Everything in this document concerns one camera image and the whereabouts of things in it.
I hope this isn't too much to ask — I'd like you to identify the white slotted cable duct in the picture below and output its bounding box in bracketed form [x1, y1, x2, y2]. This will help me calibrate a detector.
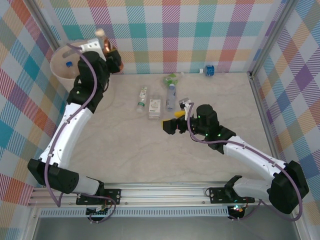
[39, 208, 230, 219]

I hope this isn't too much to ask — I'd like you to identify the clear bottle blue cap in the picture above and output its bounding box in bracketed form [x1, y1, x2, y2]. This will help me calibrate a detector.
[164, 83, 179, 111]

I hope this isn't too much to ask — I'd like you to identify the circuit board with lights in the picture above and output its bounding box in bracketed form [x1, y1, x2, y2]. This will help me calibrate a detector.
[227, 204, 248, 217]

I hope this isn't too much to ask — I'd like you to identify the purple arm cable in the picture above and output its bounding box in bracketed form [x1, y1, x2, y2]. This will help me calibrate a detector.
[186, 102, 305, 222]
[45, 42, 117, 224]

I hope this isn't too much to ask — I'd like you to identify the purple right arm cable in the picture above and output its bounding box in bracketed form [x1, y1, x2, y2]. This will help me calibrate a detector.
[186, 102, 305, 222]

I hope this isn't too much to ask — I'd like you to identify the amber tea bottle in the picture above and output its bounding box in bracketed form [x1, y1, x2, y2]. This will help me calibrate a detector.
[95, 27, 125, 73]

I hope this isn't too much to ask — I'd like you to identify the small green band bottle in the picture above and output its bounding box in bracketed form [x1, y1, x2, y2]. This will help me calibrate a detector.
[135, 85, 149, 114]

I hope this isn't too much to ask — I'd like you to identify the beige round waste bin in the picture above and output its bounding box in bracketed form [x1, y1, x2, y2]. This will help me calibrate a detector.
[49, 41, 115, 111]

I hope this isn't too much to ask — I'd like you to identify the small black circuit board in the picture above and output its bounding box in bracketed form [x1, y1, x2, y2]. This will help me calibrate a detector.
[86, 206, 111, 217]

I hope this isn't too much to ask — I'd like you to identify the dark blue label bottle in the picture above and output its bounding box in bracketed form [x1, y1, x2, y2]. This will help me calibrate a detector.
[199, 64, 216, 77]

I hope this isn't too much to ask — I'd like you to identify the aluminium side rail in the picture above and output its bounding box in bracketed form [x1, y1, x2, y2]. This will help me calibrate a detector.
[249, 72, 312, 240]

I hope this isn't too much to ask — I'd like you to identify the clear cola bottle blue label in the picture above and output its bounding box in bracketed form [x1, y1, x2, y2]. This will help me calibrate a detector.
[65, 60, 79, 76]

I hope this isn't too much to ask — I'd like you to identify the green label clear bottle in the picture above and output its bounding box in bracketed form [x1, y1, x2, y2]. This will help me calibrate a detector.
[162, 71, 186, 88]

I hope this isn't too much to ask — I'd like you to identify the aluminium frame post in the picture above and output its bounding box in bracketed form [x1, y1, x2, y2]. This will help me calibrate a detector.
[248, 0, 296, 76]
[27, 0, 63, 51]

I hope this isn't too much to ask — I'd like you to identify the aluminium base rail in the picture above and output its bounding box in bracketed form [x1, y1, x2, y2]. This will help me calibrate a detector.
[27, 181, 304, 208]

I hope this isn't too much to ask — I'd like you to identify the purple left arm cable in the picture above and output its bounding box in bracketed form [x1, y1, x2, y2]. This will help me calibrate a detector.
[45, 42, 117, 224]

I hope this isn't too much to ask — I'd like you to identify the clear bottle white label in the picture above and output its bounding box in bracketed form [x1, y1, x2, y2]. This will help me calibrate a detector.
[147, 93, 163, 121]

